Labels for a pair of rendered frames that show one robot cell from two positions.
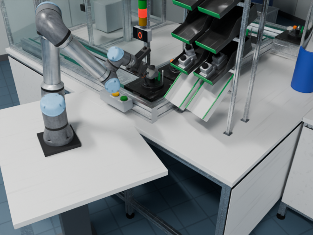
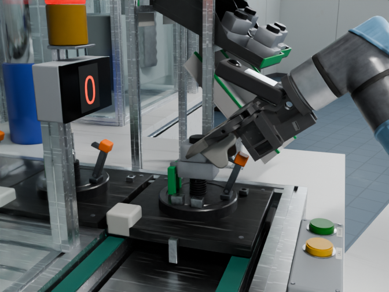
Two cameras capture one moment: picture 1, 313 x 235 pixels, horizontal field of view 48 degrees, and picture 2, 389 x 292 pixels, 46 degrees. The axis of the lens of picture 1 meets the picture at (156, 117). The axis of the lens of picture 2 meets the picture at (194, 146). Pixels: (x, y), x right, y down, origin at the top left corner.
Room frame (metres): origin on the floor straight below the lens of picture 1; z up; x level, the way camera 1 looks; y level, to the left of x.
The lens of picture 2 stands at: (2.18, 0.70, 1.30)
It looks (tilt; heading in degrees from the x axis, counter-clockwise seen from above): 17 degrees down; 245
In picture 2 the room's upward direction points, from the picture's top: straight up
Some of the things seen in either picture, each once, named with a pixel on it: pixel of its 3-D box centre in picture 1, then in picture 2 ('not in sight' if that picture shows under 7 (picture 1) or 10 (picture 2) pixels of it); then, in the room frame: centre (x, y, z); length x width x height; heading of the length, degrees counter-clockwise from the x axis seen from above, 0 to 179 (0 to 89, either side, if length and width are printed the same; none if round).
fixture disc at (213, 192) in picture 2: (152, 83); (198, 199); (1.86, 0.03, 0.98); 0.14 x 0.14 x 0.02
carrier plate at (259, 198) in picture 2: (152, 86); (198, 208); (1.86, 0.03, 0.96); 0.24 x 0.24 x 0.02; 47
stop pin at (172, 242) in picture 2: not in sight; (173, 249); (1.94, 0.12, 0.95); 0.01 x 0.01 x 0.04; 47
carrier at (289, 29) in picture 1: (297, 31); not in sight; (2.65, -1.09, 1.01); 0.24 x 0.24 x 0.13; 47
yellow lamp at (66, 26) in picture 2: (142, 20); (67, 24); (2.07, 0.09, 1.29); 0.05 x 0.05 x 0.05
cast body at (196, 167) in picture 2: (153, 70); (193, 155); (1.86, 0.02, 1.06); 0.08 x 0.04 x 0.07; 137
